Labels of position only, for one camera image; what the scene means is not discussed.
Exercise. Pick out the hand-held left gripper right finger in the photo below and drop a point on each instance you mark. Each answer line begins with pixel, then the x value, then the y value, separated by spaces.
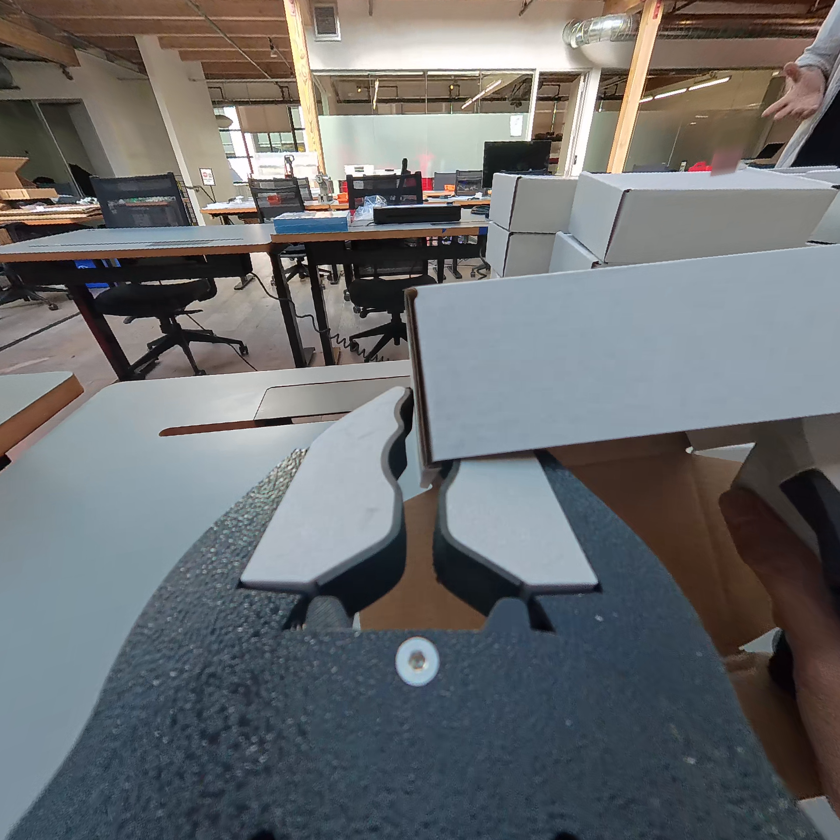
pixel 505 525

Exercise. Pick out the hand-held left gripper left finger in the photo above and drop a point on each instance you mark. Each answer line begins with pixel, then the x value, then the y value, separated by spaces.
pixel 328 499

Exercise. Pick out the white cardboard box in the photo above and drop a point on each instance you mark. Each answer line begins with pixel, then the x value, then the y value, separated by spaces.
pixel 590 354

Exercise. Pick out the flat blue box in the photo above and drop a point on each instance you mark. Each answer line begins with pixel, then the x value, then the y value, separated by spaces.
pixel 310 222

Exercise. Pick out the open brown cardboard box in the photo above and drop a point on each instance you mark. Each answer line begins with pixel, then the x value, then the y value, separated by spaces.
pixel 23 180

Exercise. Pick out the black mesh office chair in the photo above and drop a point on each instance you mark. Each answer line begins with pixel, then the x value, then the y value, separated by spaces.
pixel 469 184
pixel 279 197
pixel 384 292

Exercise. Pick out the stack of white boxes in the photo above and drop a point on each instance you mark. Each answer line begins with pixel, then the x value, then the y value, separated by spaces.
pixel 656 210

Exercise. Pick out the grey desk with wood edge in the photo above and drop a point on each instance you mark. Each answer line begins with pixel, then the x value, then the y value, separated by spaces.
pixel 394 229

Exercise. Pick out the long black case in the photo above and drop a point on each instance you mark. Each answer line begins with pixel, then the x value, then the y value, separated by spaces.
pixel 417 214

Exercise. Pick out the small wood-edged table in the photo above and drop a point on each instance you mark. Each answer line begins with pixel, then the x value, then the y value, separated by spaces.
pixel 33 400

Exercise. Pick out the long grey office desk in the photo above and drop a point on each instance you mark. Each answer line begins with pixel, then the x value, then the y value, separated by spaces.
pixel 131 239

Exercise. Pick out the small floor sign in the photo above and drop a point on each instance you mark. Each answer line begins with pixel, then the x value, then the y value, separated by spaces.
pixel 207 177

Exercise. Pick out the black computer monitor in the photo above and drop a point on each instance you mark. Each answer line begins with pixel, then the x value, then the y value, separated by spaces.
pixel 515 164

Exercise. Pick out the silver ventilation duct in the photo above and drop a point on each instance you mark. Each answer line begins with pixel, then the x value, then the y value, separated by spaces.
pixel 600 29

